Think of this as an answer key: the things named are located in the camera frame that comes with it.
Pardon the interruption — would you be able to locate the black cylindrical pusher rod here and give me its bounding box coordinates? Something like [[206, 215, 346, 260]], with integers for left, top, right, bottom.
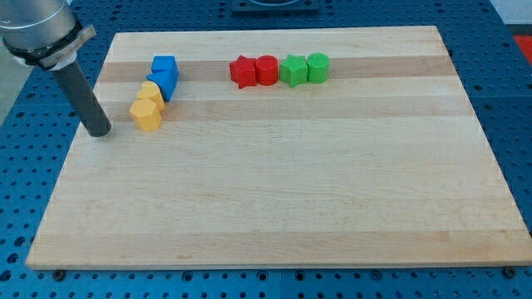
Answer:
[[51, 61, 111, 137]]

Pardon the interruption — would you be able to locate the yellow hexagon block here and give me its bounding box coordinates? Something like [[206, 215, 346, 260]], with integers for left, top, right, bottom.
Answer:
[[130, 99, 162, 131]]

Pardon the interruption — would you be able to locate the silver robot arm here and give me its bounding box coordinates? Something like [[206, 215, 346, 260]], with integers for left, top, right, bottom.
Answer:
[[1, 0, 111, 137]]

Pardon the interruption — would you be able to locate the wooden board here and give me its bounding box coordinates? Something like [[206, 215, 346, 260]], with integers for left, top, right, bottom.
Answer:
[[26, 26, 531, 270]]

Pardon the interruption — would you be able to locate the yellow heart block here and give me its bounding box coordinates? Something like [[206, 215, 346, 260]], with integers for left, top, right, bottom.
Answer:
[[136, 81, 165, 110]]

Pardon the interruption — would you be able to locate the blue triangle block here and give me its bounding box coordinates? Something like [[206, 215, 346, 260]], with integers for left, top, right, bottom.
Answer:
[[146, 70, 179, 102]]

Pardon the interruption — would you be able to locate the blue cube block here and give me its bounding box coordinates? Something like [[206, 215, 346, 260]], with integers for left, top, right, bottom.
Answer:
[[150, 56, 177, 73]]

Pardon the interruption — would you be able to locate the red star block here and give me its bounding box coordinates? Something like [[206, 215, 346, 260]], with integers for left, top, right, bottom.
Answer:
[[229, 56, 257, 89]]

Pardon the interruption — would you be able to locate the red cylinder block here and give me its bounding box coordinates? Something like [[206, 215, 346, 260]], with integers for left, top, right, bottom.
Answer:
[[254, 55, 278, 86]]

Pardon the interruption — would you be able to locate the green star block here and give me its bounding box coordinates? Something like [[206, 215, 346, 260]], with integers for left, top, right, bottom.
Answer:
[[279, 54, 308, 88]]

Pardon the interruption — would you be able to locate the green cylinder block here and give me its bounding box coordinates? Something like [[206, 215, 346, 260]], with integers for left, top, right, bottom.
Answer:
[[307, 53, 330, 84]]

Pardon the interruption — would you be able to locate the red object at edge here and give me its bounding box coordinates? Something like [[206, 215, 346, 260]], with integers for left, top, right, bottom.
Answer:
[[513, 35, 532, 64]]

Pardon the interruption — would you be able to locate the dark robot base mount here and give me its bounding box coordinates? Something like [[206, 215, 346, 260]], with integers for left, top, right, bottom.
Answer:
[[229, 0, 321, 13]]

